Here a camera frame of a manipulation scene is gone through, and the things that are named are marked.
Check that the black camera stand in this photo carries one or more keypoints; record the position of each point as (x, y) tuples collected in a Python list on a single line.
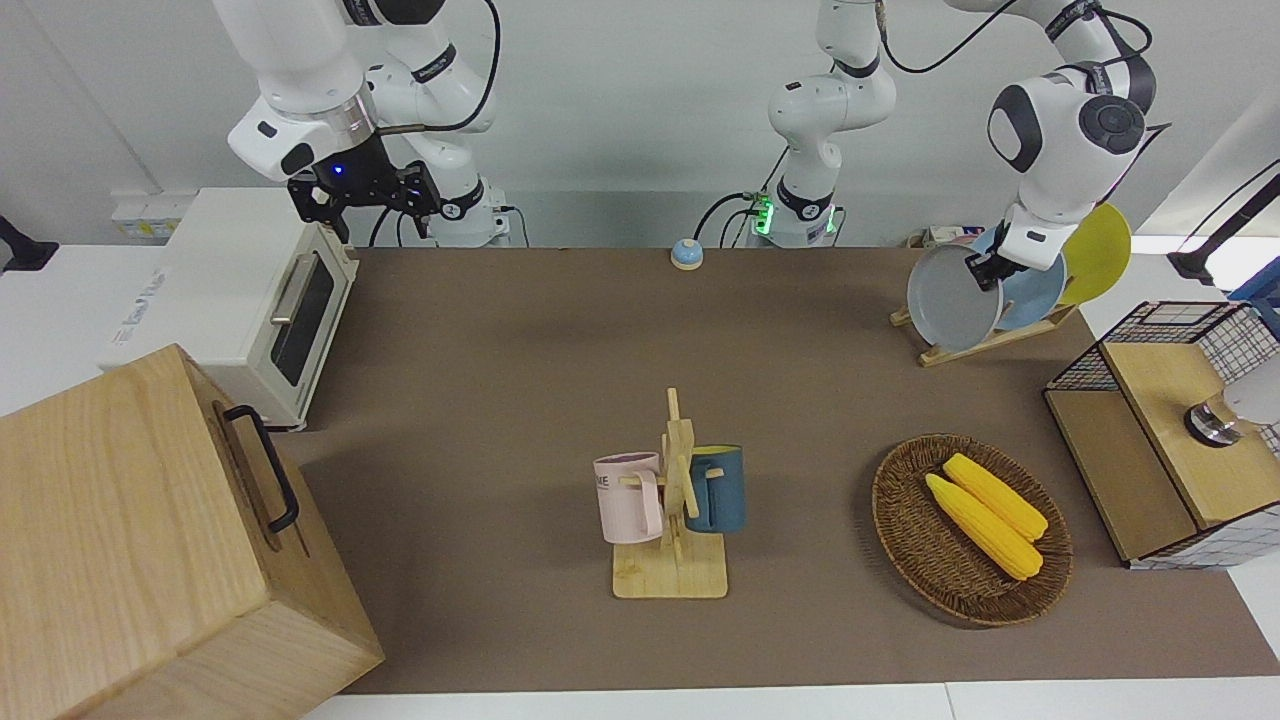
[(1215, 245), (22, 250)]

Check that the white toaster oven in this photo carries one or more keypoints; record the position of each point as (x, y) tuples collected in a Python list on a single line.
[(220, 290)]

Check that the blue box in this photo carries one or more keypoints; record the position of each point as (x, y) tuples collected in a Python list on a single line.
[(1262, 295)]

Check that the low wooden plate rack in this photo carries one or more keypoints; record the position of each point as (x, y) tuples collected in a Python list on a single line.
[(985, 345)]

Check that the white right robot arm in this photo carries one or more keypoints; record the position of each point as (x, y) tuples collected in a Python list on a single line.
[(300, 60)]

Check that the gray plate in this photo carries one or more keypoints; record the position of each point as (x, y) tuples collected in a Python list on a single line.
[(950, 300)]

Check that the yellow plate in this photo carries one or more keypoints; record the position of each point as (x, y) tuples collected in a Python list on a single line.
[(1100, 250)]

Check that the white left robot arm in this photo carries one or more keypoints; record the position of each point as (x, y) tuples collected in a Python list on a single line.
[(1050, 120)]

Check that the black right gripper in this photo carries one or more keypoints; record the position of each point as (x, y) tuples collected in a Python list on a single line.
[(350, 170)]

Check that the white cylindrical bottle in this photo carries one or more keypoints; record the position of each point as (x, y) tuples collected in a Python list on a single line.
[(1255, 395)]

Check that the dark blue mug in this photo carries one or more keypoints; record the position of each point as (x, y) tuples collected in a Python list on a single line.
[(722, 495)]

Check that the light blue plate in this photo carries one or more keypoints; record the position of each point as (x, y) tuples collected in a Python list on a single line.
[(1035, 295)]

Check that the brown wicker basket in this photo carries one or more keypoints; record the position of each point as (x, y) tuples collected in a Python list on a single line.
[(920, 530)]

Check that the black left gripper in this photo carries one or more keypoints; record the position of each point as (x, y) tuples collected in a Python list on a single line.
[(983, 265)]

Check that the brown table mat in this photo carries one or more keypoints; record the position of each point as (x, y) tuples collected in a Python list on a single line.
[(500, 350)]

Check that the small blue bell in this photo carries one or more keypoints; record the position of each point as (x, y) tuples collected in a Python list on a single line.
[(686, 255)]

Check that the pink mug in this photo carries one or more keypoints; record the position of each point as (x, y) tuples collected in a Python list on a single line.
[(625, 500)]

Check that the wooden mug tree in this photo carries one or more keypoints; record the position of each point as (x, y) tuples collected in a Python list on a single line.
[(670, 575)]

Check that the yellow corn cob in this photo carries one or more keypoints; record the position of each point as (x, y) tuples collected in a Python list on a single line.
[(985, 528), (995, 495)]

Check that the large wooden box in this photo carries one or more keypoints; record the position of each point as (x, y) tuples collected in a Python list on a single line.
[(130, 540)]

